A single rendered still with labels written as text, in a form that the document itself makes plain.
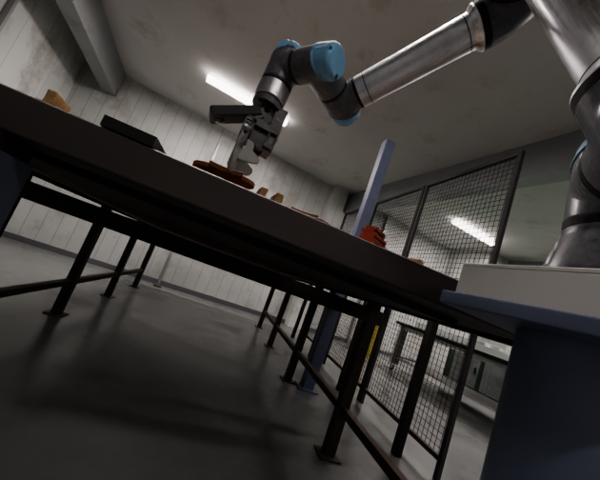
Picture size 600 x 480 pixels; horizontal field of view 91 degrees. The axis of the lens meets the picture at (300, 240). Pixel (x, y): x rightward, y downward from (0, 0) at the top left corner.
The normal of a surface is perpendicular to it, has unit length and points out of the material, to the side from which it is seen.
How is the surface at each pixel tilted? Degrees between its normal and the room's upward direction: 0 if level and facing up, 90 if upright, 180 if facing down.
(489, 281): 90
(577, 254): 73
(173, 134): 90
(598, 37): 105
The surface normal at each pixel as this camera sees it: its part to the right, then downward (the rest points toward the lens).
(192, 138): 0.38, 0.00
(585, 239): -0.74, -0.62
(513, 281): -0.86, -0.37
